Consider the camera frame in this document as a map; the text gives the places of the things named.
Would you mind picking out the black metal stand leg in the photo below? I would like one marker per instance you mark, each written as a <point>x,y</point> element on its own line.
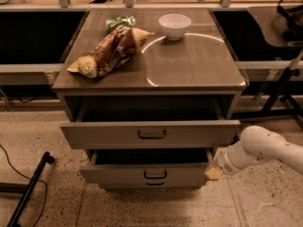
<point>25,189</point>

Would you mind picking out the black headphones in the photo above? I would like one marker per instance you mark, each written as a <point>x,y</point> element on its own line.
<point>294,18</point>

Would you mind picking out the grey top drawer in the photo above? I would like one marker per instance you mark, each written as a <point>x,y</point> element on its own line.
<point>150,134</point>

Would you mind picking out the white ceramic bowl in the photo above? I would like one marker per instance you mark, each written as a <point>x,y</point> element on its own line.
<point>174,26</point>

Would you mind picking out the grey bottom drawer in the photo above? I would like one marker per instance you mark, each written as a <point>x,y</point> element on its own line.
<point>150,185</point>

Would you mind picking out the green snack bag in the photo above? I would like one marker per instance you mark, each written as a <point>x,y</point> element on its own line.
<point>114,22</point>

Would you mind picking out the grey drawer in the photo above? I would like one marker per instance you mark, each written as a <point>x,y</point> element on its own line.
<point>147,165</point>
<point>150,185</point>
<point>150,134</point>

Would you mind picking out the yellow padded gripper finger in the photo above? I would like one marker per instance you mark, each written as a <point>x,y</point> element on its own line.
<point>213,172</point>

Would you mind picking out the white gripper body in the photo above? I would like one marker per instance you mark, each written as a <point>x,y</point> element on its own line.
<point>225,163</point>

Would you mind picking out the brown yellow chip bag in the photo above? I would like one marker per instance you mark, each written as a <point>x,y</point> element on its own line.
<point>111,52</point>

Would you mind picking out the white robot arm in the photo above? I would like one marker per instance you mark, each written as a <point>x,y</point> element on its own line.
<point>257,145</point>

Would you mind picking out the black tripod stand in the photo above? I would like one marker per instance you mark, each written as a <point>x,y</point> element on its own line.
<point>280,91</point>

